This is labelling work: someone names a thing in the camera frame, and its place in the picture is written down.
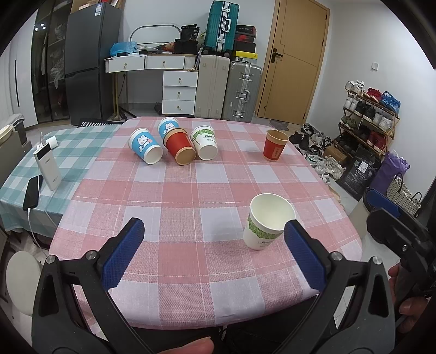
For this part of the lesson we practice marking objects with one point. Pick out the silver suitcase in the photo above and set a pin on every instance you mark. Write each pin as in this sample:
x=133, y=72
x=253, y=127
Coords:
x=241, y=92

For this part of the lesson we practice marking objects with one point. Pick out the blue cup rear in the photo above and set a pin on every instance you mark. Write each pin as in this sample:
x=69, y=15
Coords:
x=167, y=124

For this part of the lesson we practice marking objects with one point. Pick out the woven basket bag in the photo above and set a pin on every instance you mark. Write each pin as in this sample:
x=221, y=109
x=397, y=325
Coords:
x=399, y=193

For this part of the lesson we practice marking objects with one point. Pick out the wooden door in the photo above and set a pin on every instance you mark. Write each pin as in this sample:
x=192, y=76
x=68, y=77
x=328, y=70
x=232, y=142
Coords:
x=293, y=61

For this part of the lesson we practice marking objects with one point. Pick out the black bag on desk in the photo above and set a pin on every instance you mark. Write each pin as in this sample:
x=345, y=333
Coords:
x=187, y=43

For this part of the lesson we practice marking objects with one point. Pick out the purple bag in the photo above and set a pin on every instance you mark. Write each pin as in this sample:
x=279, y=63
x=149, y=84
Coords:
x=391, y=166

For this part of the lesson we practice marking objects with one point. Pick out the shoe rack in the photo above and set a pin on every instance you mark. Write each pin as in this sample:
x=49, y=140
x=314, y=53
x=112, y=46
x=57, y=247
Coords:
x=365, y=124

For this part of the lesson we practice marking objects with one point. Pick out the yellow box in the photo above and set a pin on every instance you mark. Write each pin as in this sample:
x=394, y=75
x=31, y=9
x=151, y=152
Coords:
x=242, y=56

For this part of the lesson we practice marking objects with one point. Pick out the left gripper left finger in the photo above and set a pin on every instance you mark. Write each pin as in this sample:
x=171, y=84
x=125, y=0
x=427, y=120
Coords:
x=73, y=311

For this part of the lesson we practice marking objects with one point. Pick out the left hand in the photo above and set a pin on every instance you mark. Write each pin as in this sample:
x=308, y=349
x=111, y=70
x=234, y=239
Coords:
x=200, y=346

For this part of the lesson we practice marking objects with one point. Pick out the black refrigerator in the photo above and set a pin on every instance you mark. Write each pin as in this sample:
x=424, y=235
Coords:
x=90, y=34

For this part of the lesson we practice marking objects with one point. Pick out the blue cup front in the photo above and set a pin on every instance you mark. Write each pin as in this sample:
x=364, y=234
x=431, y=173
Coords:
x=143, y=143

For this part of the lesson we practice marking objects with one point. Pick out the blue plastic bag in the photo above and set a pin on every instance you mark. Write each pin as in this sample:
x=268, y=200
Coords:
x=123, y=48

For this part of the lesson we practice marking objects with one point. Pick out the round white stool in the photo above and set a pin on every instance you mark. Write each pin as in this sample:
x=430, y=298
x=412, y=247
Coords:
x=22, y=276

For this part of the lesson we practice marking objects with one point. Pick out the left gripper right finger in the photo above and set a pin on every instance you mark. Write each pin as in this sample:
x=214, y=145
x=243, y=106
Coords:
x=353, y=312

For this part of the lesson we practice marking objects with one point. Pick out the beige suitcase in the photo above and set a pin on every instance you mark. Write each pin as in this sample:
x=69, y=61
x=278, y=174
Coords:
x=211, y=86

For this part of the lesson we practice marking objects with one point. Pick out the red cup upright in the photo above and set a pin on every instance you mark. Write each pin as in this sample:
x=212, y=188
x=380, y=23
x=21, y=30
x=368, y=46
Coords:
x=275, y=142

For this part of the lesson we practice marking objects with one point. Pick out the white green paper cup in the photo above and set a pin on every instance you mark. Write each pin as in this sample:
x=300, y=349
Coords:
x=267, y=217

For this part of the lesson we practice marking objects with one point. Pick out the pink checked tablecloth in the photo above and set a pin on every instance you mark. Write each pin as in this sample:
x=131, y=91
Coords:
x=193, y=268

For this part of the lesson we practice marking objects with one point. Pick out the blue cup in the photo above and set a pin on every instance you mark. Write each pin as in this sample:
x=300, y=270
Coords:
x=143, y=143
x=167, y=124

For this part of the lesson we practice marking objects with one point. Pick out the black shoe boxes stack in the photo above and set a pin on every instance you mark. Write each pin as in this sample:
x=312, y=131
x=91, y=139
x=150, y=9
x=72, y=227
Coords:
x=244, y=40

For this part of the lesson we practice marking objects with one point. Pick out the white power bank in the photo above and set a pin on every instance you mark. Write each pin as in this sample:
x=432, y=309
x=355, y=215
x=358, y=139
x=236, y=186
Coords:
x=48, y=167

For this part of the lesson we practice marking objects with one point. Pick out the right hand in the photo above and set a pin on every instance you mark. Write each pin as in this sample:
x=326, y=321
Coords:
x=419, y=316

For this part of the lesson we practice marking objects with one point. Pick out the white green cup lying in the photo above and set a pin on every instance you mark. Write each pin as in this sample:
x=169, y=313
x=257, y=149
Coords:
x=205, y=142

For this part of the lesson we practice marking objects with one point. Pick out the teal suitcase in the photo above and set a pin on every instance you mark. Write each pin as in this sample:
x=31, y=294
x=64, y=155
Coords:
x=221, y=28

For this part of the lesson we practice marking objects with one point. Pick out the white drawer desk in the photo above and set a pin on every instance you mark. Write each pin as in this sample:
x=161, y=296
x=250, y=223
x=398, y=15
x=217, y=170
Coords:
x=168, y=79

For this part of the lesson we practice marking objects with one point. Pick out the glass door cabinet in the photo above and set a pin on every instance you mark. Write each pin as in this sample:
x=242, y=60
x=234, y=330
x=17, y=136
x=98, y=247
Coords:
x=47, y=61

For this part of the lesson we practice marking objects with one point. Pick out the black smartphone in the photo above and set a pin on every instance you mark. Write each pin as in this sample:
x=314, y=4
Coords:
x=32, y=193

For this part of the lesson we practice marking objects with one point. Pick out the red cup lying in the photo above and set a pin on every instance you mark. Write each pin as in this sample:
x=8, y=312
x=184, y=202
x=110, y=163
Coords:
x=179, y=146

